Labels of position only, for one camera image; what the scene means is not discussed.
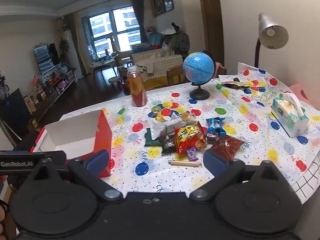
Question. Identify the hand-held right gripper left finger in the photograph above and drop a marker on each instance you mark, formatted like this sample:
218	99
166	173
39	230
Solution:
98	160

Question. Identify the green snack packet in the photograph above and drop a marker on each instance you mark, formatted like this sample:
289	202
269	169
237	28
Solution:
151	141

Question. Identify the red and yellow snack bag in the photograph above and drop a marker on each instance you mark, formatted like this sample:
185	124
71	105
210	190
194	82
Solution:
190	137

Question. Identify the window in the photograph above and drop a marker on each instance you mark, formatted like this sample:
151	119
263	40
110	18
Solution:
112	30

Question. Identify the green tissue box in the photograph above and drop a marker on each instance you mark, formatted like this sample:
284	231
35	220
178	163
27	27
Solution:
287	116

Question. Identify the brown foil snack packet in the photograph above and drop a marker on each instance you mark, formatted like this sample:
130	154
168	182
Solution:
225	145

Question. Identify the orange juice bottle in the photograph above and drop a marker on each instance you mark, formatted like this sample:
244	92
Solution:
137	87

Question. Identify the wooden chair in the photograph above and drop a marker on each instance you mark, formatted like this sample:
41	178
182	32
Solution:
176	75

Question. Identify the beige stick snack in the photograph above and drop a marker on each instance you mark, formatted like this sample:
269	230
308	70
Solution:
185	163

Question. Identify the balloon print tablecloth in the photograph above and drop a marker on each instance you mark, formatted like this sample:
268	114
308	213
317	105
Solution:
252	140

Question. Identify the potted plant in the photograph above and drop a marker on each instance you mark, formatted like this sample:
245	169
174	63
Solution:
64	46

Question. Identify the silver desk lamp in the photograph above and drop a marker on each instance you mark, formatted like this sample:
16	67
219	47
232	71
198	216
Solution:
272	33

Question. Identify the sofa with yellow cover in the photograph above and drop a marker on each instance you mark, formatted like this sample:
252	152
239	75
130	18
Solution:
160	65

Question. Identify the dark wrapper with yellow edge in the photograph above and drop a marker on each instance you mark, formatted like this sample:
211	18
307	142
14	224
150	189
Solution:
235	84

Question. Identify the white standing air conditioner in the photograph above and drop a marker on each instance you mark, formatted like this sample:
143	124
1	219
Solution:
71	55

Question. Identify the person's left hand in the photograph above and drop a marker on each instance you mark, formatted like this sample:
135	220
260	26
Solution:
2	215

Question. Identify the white snack packet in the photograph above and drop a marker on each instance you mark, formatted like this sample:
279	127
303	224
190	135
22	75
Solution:
162	128

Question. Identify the dark snack packet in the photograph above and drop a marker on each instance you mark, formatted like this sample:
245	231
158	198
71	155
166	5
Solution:
168	145

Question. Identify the television cabinet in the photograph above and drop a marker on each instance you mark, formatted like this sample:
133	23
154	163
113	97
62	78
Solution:
52	90

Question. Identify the black appliance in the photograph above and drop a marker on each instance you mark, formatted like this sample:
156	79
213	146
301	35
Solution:
12	112

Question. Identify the blue chocolate packet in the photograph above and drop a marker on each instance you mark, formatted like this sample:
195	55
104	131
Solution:
215	125

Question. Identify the pile of clothes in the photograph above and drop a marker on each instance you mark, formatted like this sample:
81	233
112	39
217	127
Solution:
177	38

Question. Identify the red and white cardboard box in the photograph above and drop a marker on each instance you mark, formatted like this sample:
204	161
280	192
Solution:
75	132

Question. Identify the golden pastry packet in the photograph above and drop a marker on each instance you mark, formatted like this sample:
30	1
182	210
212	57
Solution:
188	118

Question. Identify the white grid sheet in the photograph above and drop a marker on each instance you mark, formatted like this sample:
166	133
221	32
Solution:
308	180

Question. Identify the white coffee table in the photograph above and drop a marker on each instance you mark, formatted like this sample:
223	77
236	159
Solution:
102	63

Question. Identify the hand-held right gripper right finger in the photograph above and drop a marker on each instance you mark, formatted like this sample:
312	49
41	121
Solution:
215	163

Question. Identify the purple candy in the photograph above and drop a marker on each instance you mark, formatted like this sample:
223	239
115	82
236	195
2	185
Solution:
192	154

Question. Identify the wooden door frame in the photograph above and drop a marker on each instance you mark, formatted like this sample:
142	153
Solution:
210	17

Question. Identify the television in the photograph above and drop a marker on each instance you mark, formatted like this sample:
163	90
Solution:
46	58

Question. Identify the small round stool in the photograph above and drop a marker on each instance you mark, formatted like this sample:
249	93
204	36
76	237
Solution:
114	79

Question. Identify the small dark candy packet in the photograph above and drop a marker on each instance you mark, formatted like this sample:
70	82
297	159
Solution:
212	138

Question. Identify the blue desk globe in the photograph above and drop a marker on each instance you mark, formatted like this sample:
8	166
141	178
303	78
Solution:
198	66

